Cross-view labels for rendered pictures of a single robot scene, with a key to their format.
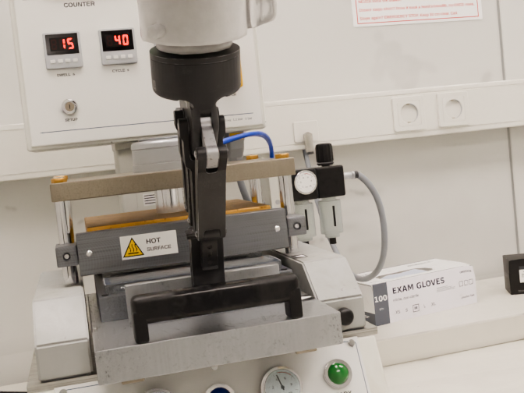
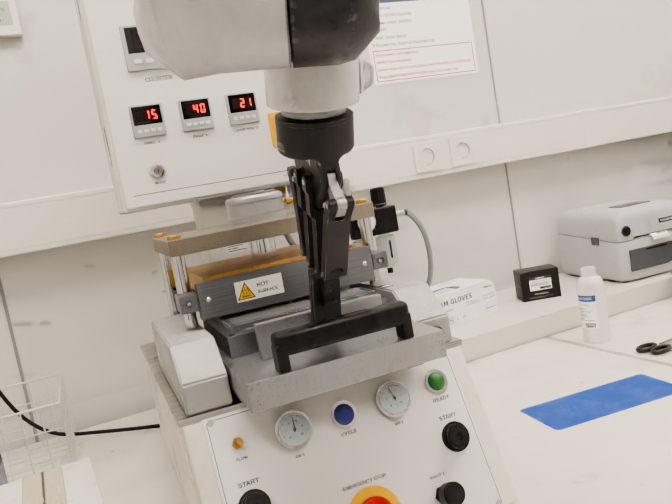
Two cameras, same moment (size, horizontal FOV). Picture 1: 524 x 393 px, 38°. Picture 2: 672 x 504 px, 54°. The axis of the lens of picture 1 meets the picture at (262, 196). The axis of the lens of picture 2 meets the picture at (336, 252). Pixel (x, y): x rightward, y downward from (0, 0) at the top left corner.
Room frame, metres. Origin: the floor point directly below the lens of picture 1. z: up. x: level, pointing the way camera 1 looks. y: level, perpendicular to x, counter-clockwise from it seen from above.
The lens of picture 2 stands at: (0.00, 0.12, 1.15)
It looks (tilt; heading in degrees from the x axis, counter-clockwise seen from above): 6 degrees down; 353
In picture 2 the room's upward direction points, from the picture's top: 10 degrees counter-clockwise
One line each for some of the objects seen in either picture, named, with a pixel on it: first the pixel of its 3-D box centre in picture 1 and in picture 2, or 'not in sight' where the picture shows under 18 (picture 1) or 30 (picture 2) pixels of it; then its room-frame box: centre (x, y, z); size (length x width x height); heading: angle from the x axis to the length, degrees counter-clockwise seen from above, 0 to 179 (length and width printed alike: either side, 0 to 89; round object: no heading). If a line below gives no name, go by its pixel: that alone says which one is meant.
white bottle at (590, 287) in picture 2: not in sight; (592, 303); (1.19, -0.50, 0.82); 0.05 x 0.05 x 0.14
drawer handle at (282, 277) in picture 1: (217, 306); (343, 334); (0.66, 0.05, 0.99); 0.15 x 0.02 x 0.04; 104
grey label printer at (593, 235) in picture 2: not in sight; (620, 238); (1.53, -0.76, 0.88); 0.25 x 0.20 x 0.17; 10
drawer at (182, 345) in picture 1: (195, 300); (304, 332); (0.80, 0.08, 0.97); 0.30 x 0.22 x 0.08; 14
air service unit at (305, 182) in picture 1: (313, 196); (372, 233); (1.10, -0.07, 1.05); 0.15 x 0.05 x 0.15; 104
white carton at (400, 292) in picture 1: (406, 289); (440, 306); (1.40, -0.25, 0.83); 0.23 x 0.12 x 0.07; 116
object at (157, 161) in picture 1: (182, 188); (269, 235); (0.95, 0.10, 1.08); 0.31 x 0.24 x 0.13; 104
